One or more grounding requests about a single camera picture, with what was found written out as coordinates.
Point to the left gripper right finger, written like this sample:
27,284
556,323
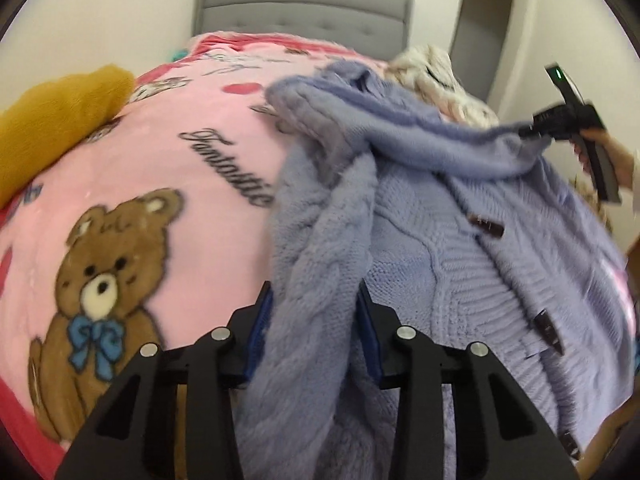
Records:
499,433

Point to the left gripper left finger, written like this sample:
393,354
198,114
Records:
131,433

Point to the blue knitted hooded cardigan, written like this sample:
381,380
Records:
468,234

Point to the person's right hand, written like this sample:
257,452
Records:
611,165

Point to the cream padded jacket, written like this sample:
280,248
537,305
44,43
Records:
427,72

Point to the pink bear print blanket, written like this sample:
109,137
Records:
153,229

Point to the grey upholstered headboard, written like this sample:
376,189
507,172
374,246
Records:
377,28

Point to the mustard yellow garment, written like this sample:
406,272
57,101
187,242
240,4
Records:
51,118

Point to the teal plush toy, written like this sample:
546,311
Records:
179,55

